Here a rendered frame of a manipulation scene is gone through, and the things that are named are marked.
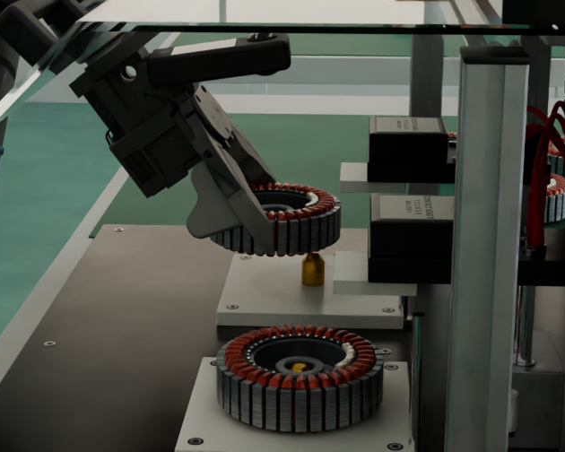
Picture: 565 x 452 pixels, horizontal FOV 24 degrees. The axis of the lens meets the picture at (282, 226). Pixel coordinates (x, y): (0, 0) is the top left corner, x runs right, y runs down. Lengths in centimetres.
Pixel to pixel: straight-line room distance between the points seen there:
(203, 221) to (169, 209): 40
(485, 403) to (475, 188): 12
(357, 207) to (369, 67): 99
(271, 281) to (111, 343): 17
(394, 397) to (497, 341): 25
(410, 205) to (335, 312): 22
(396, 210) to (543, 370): 14
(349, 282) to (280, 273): 31
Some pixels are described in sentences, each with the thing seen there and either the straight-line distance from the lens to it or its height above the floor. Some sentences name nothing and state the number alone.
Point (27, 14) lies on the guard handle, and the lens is 72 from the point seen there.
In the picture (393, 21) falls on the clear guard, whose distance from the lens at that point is 64.
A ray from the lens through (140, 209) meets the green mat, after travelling 145.
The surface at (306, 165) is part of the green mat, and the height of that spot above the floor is 75.
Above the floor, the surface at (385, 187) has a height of 87.
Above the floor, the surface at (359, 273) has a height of 88.
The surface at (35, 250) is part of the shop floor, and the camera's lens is 378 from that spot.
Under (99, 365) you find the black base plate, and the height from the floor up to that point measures 77.
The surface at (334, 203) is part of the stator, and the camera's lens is 109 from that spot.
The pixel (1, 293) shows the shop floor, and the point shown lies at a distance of 345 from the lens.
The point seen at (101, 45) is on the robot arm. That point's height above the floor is 99.
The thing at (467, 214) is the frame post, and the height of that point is 98.
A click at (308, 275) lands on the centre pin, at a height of 79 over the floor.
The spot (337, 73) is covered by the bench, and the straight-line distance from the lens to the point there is 242.
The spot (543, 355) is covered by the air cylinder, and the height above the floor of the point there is 82.
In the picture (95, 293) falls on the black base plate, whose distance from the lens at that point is 114.
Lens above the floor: 116
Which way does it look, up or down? 17 degrees down
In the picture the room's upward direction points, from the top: straight up
